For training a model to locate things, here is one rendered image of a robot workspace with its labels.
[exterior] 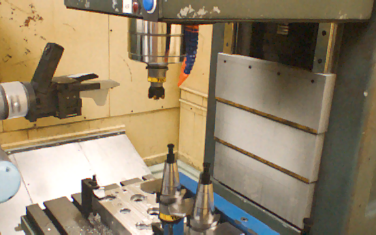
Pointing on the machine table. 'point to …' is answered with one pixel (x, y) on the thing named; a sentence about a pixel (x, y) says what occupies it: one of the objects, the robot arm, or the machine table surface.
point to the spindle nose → (155, 42)
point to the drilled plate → (107, 213)
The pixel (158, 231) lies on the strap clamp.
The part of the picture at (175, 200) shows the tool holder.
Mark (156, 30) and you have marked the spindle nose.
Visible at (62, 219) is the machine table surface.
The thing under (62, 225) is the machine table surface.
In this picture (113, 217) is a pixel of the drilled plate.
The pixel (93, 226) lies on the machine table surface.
